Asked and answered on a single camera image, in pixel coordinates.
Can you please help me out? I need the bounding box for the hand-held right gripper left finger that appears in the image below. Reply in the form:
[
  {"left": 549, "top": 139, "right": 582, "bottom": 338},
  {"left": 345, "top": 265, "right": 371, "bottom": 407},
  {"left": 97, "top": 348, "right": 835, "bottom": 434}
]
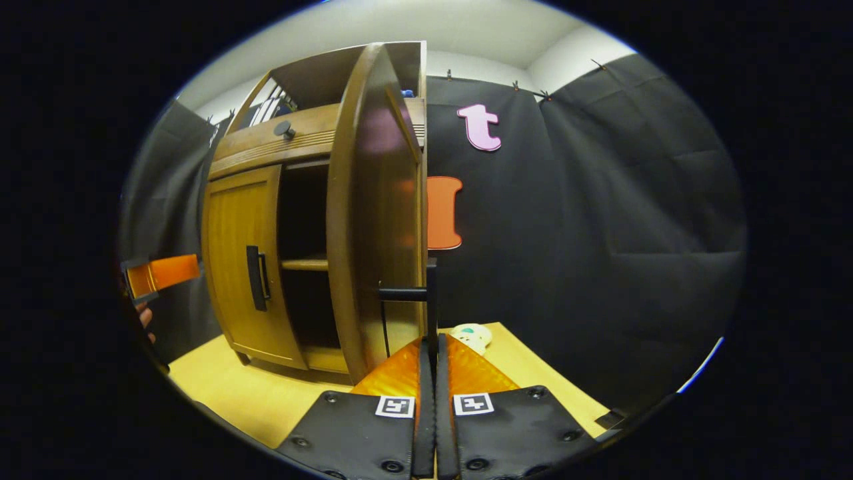
[{"left": 275, "top": 335, "right": 437, "bottom": 480}]

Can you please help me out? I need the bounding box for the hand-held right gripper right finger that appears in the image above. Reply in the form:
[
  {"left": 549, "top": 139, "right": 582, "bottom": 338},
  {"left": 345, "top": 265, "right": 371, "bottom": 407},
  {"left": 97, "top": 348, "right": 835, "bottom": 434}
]
[{"left": 436, "top": 333, "right": 598, "bottom": 480}]

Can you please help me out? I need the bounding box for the wooden double-door shoe cabinet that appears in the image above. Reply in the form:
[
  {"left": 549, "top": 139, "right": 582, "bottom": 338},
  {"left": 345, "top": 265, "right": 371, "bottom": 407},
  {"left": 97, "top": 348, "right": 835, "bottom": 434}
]
[{"left": 200, "top": 41, "right": 430, "bottom": 385}]

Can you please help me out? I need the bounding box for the wooden shoe cabinet door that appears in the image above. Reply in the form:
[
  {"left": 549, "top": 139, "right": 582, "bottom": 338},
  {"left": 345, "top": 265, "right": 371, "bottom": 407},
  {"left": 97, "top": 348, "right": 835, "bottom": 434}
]
[
  {"left": 326, "top": 43, "right": 428, "bottom": 385},
  {"left": 201, "top": 165, "right": 309, "bottom": 370}
]

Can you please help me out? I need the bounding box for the black door handle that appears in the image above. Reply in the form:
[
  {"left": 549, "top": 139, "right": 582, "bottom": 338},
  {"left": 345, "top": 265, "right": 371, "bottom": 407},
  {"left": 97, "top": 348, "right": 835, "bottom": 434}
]
[
  {"left": 378, "top": 257, "right": 439, "bottom": 355},
  {"left": 245, "top": 245, "right": 273, "bottom": 313}
]

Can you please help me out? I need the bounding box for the wooden cabinet drawer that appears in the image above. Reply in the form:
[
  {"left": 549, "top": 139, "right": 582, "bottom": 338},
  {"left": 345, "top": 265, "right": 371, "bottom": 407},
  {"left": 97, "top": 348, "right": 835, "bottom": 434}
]
[{"left": 207, "top": 98, "right": 427, "bottom": 181}]

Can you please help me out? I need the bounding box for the white green small object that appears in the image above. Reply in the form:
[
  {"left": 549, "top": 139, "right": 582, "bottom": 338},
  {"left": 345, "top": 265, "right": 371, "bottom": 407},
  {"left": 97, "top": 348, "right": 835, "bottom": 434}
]
[{"left": 450, "top": 323, "right": 493, "bottom": 356}]

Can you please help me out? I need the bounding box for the wooden inner shelf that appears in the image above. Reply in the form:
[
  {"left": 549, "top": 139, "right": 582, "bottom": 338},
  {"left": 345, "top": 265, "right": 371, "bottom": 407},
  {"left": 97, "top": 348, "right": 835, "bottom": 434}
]
[{"left": 280, "top": 256, "right": 330, "bottom": 273}]

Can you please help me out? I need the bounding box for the white book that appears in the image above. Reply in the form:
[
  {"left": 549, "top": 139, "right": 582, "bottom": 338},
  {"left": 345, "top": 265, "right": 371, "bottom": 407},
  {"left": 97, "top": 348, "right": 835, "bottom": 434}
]
[{"left": 257, "top": 95, "right": 286, "bottom": 125}]

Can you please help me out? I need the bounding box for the black backdrop cloth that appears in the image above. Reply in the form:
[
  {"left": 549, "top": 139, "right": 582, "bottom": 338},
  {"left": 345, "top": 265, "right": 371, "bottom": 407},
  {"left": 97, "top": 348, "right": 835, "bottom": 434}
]
[{"left": 119, "top": 53, "right": 748, "bottom": 431}]

